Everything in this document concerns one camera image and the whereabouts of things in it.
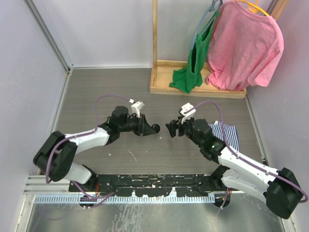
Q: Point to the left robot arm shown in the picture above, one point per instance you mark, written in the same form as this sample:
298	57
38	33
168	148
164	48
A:
55	157

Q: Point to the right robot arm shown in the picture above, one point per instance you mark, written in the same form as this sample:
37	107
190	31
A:
278	189

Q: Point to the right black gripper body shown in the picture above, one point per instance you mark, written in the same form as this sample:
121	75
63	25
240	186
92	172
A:
185	128

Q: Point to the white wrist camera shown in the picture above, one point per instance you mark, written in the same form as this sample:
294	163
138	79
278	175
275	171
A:
187	111
136	107

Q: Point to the blue-grey hanger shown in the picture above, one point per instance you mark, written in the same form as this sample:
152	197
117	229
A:
200	24

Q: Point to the blue striped cloth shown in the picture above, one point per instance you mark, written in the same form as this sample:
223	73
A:
230	132

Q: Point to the pink t-shirt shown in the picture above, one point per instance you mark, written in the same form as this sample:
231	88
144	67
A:
245	49

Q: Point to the green tank top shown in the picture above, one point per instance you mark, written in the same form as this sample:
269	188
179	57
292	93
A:
186	79

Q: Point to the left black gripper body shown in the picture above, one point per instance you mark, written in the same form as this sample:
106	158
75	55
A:
140	123

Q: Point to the yellow hanger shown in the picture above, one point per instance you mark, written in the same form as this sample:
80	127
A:
254	8

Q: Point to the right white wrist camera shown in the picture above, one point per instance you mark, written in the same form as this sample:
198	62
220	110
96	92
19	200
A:
187	111

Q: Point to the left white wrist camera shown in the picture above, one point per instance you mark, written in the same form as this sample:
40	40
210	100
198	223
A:
136	107

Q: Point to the wooden clothes rack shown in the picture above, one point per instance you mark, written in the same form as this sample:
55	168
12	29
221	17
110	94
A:
162	71

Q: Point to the white cable duct strip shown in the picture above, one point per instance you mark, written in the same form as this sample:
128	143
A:
73	198

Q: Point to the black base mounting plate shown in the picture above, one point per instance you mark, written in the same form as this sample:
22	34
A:
155	185

